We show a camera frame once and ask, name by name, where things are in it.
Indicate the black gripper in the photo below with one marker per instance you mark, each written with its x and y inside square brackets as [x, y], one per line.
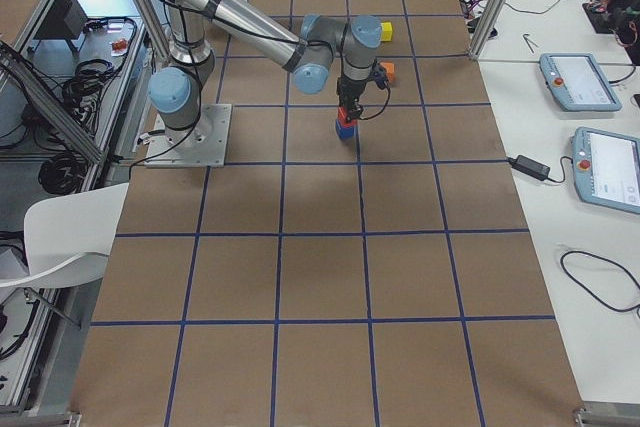
[349, 89]

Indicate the red wooden block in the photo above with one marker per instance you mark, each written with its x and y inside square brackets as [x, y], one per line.
[344, 118]

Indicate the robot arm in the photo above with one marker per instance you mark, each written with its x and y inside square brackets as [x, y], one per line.
[307, 56]

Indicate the blue wooden block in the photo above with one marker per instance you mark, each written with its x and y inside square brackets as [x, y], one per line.
[345, 132]

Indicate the orange wooden block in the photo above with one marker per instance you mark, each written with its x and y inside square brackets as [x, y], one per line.
[389, 68]

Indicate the yellow wooden block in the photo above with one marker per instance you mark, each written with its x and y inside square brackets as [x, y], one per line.
[387, 31]

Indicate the black power adapter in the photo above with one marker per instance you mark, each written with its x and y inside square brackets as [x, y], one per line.
[529, 167]

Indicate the upper teach pendant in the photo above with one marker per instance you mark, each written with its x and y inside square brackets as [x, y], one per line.
[577, 83]

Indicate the teach pendant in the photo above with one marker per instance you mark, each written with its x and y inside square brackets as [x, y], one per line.
[577, 83]
[606, 168]

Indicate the lower teach pendant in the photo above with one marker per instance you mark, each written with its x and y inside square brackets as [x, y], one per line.
[606, 168]

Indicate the white plastic chair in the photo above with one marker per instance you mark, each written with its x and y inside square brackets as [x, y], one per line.
[68, 239]

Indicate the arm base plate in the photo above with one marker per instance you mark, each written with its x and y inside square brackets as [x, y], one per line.
[205, 146]

